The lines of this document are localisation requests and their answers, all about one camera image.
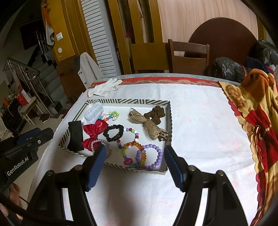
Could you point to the dark wooden chair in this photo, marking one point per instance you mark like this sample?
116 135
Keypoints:
188 57

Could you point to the black fabric headband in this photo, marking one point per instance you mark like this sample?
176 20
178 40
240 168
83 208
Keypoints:
76 136

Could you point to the dark brown hair clip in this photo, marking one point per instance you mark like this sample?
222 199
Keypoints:
155 115

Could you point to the white wall switch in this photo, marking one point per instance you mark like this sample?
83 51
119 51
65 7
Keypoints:
59 36

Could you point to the small white side table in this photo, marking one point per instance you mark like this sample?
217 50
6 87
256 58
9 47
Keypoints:
24 111

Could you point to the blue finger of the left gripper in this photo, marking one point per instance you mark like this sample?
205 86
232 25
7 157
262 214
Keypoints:
25 136
40 138

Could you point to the striped black white tray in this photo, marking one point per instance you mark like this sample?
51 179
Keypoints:
123 106

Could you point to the round dark wooden tabletop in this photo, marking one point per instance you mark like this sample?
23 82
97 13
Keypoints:
226 38

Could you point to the red box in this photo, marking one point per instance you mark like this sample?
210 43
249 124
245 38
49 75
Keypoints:
23 98

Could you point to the orange red patterned blanket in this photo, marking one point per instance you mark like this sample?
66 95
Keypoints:
254 103

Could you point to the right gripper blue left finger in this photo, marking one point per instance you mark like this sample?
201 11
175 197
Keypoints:
94 165

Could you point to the person's left hand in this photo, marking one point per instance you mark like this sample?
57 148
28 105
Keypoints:
14 196

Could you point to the white cotton glove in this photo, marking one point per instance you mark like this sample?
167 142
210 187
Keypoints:
105 88

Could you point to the red satin bow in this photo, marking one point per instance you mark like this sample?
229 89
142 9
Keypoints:
93 130

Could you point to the black scrunchie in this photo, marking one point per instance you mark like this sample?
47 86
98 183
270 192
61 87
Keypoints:
118 127

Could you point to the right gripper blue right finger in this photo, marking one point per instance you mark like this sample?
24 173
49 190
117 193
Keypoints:
177 167

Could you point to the white louvered door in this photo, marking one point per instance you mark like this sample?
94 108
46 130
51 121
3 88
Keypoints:
100 34

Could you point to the white jacket on chair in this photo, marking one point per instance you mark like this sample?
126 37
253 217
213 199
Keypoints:
89 71

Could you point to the beige burlap bow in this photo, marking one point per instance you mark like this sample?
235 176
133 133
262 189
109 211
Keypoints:
151 129

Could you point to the metal stair railing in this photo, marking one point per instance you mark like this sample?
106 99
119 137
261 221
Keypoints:
18 72

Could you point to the black plastic bag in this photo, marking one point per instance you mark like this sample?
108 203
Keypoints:
225 68

